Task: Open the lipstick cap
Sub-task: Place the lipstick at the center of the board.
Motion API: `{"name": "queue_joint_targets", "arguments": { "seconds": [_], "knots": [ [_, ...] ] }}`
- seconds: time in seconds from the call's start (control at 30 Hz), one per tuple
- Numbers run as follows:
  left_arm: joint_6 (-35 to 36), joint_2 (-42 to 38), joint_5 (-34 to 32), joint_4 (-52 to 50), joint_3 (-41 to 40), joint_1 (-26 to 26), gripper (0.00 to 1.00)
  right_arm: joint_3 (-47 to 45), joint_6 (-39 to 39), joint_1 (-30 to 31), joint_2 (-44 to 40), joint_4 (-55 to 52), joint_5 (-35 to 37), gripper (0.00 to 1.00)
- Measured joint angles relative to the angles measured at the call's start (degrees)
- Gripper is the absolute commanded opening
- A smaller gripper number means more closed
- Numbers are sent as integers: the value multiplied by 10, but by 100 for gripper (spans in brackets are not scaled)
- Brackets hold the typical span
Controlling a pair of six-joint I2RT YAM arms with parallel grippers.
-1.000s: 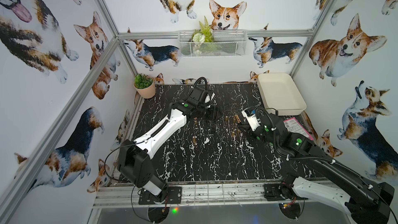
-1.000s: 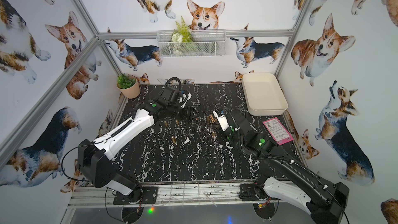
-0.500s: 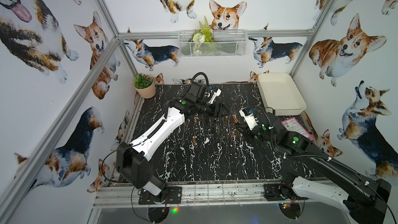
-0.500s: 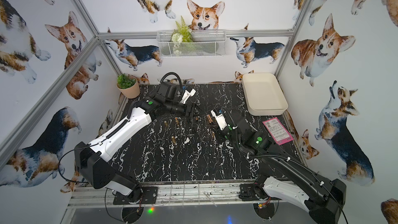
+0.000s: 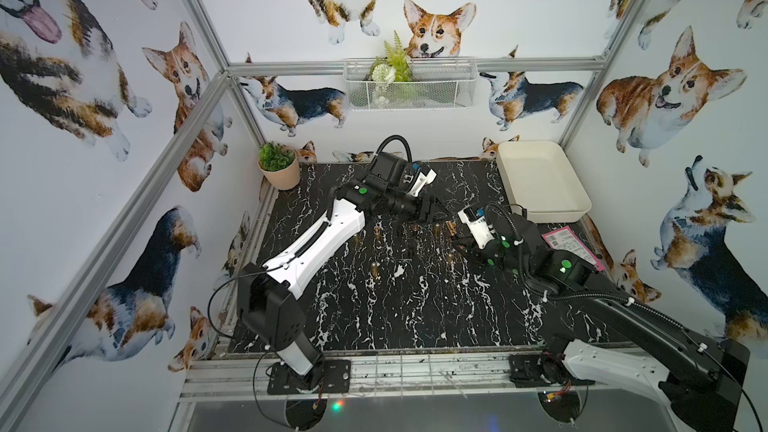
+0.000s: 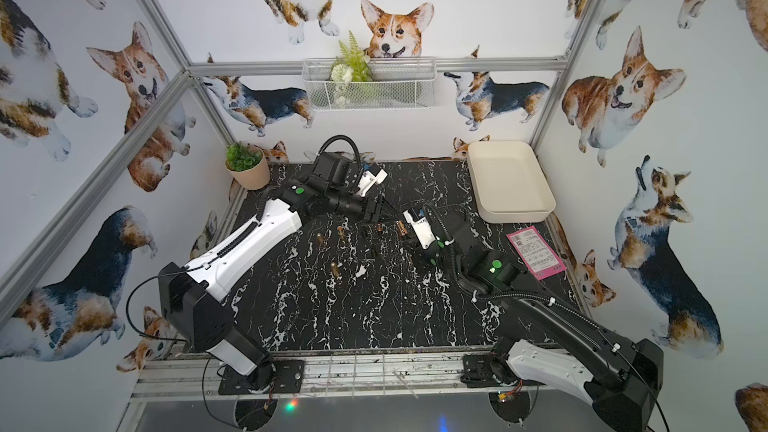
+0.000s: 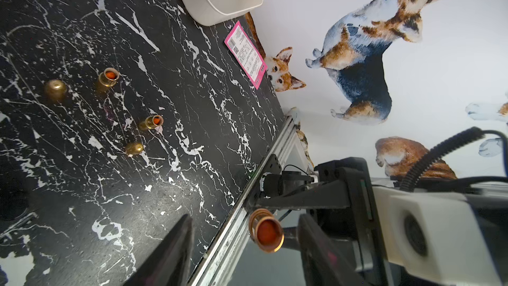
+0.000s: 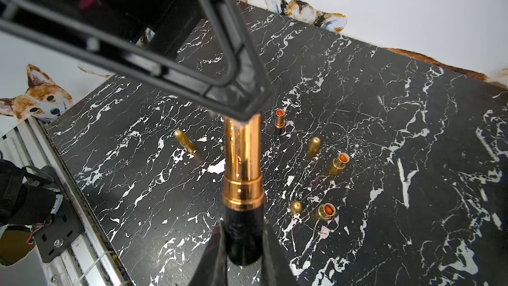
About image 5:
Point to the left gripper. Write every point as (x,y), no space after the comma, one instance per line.
(427,210)

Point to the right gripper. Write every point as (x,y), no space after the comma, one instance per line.
(497,237)

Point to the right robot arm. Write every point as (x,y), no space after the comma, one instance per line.
(698,378)

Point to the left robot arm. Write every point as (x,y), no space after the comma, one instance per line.
(268,294)

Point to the pink printed card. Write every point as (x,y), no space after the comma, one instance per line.
(565,239)

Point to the cream rectangular tray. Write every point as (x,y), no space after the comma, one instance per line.
(538,176)

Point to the potted green plant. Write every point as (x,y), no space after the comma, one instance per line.
(279,165)

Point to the fern and white flower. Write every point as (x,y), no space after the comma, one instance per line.
(391,76)

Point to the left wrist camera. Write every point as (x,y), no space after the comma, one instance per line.
(420,181)

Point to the white wire basket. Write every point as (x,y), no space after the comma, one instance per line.
(427,84)

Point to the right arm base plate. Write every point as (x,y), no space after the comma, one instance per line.
(540,370)

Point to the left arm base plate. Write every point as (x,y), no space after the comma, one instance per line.
(326,377)

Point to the aluminium front rail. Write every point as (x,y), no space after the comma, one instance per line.
(370,376)

